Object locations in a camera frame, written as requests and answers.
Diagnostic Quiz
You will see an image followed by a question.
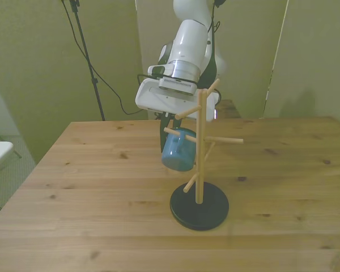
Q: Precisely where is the black tripod camera cable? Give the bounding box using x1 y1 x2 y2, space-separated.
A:
61 0 148 116

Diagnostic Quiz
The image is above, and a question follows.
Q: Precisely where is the blue enamel mug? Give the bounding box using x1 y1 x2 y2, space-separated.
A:
160 126 198 172

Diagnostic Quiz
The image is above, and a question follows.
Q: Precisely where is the wooden mug tree black base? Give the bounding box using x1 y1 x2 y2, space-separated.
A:
163 78 244 232

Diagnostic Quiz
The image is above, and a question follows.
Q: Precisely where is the black tripod pole stand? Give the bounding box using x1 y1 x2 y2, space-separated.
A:
61 0 107 122

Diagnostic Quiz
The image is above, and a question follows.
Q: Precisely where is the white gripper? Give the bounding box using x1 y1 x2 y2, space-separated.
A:
135 78 219 154

